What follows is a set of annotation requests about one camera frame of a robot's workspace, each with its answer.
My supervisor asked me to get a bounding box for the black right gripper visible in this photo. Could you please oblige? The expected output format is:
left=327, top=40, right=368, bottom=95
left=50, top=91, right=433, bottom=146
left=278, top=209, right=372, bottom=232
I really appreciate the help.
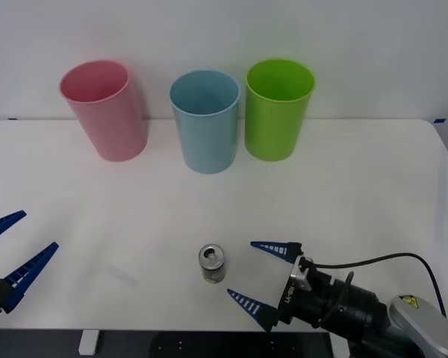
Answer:
left=226, top=240, right=337, bottom=333

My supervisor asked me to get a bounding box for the small silver drink can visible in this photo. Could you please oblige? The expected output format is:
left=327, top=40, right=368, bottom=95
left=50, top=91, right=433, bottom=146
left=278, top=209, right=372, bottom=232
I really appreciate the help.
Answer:
left=198, top=244, right=225, bottom=285

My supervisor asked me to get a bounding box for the white table leg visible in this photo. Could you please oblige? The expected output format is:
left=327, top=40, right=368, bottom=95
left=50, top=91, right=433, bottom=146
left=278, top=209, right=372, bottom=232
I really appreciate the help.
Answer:
left=78, top=330, right=100, bottom=355

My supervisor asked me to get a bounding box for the pale blue plastic bin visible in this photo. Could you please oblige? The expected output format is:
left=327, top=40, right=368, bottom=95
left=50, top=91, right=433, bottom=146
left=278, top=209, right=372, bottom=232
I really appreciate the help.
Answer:
left=168, top=69, right=242, bottom=175

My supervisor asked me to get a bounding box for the green plastic bin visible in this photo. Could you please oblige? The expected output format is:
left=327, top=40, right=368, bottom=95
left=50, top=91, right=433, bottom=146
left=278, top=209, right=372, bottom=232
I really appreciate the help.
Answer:
left=245, top=57, right=317, bottom=163

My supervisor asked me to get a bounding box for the pink plastic bin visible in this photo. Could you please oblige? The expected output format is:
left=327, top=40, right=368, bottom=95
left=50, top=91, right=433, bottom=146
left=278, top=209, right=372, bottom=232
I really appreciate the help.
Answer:
left=58, top=59, right=149, bottom=163

